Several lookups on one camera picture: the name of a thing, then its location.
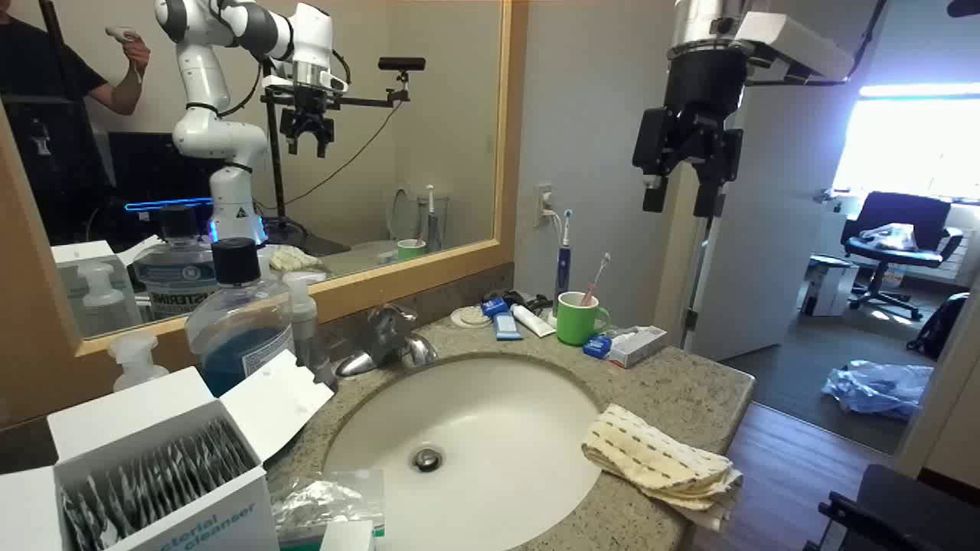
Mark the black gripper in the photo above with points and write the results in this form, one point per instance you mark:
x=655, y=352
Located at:
x=705, y=88

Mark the green mug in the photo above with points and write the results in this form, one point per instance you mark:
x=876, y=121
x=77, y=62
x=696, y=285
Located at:
x=578, y=323

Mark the small blue floss container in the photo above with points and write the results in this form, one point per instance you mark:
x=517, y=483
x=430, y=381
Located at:
x=494, y=304

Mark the cream striped cloth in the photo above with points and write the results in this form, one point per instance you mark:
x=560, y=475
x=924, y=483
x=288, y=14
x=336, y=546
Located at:
x=659, y=460

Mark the black tripod pole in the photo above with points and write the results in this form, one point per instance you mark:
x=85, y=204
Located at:
x=699, y=277

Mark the small clear pump bottle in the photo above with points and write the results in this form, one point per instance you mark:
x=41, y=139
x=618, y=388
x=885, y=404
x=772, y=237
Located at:
x=302, y=323

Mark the blue clothes pile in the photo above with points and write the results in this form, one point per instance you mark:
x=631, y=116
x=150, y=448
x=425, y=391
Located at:
x=876, y=391

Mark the white plastic bin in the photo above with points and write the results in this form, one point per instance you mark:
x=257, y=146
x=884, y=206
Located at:
x=828, y=285

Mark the small blue box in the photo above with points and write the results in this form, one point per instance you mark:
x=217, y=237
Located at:
x=599, y=348

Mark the wood framed mirror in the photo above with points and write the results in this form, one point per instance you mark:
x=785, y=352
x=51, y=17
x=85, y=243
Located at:
x=430, y=154

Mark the small white cardboard box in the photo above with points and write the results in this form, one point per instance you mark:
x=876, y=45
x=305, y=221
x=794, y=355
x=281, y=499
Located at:
x=346, y=536

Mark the black office chair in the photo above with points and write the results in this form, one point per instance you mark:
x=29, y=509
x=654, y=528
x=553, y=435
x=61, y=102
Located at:
x=898, y=231

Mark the electric toothbrush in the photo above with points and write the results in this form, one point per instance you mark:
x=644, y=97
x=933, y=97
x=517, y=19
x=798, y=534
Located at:
x=560, y=266

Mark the clear soap pump dispenser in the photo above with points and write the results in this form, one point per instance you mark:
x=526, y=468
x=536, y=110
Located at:
x=138, y=355

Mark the white oval sink basin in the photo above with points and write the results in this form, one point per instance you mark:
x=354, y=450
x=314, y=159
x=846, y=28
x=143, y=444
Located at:
x=492, y=431

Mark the black bag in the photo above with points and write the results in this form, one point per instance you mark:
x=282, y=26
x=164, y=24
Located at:
x=937, y=325

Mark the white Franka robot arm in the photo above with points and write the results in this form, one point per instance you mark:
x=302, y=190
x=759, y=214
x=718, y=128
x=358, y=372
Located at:
x=785, y=48

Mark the blue white packet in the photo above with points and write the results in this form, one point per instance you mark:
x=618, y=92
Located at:
x=507, y=330

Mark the thin white toothbrush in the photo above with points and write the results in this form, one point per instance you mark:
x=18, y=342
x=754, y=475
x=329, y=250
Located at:
x=599, y=274

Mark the white blue carton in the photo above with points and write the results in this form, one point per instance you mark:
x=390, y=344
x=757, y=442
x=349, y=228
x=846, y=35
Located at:
x=637, y=344

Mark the chrome faucet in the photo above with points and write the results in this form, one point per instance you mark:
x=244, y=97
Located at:
x=388, y=342

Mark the open white packet box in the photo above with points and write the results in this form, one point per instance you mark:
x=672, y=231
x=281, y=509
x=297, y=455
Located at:
x=154, y=480

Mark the white toothpaste tube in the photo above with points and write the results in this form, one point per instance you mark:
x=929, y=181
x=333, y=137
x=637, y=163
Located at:
x=534, y=320

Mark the round white dish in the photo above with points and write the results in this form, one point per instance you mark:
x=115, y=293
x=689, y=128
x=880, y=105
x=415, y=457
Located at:
x=470, y=317

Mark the clear plastic bag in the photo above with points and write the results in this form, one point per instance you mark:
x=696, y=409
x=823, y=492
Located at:
x=323, y=499

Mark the blue mouthwash bottle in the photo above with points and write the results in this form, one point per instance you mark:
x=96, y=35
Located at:
x=239, y=325

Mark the bright window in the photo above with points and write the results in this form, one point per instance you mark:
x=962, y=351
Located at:
x=906, y=143

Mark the black robot table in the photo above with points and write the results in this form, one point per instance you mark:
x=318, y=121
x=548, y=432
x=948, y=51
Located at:
x=906, y=515

